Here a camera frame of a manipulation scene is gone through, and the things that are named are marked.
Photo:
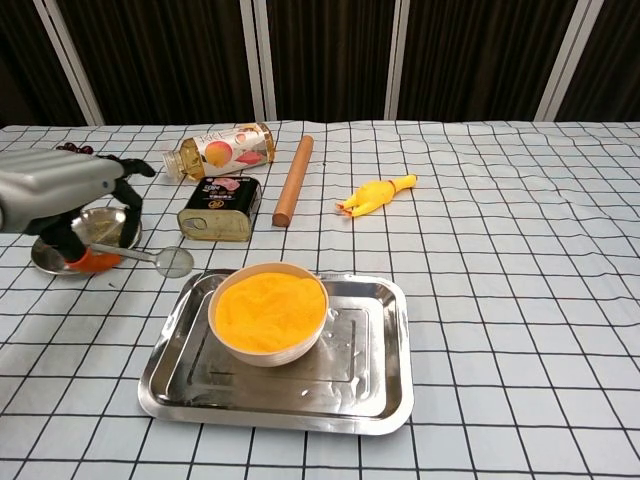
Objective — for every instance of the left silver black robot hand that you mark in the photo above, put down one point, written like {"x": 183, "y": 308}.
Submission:
{"x": 55, "y": 185}

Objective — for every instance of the small steel spoon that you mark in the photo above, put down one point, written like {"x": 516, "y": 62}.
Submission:
{"x": 175, "y": 262}

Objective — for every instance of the orange bowl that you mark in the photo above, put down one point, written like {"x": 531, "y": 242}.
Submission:
{"x": 270, "y": 310}

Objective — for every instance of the rectangular steel tray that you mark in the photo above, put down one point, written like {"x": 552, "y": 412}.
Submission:
{"x": 350, "y": 380}

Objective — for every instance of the white blue checkered tablecloth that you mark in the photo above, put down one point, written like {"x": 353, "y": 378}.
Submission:
{"x": 500, "y": 300}

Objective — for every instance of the dark red grape bunch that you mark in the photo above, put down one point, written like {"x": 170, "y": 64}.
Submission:
{"x": 80, "y": 148}

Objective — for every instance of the round steel plate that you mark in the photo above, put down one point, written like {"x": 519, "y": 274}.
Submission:
{"x": 100, "y": 222}

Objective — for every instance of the black luncheon meat tin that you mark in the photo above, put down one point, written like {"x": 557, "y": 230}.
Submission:
{"x": 225, "y": 205}

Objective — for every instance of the peach tea plastic bottle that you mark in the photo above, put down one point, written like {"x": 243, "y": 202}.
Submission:
{"x": 225, "y": 150}

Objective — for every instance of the wooden rolling pin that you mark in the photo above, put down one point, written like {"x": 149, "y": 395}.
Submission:
{"x": 293, "y": 180}

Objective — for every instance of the dark folding screen white frames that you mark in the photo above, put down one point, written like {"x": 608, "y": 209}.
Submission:
{"x": 325, "y": 50}

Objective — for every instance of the yellow rubber chicken toy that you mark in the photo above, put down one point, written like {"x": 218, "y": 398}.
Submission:
{"x": 372, "y": 195}

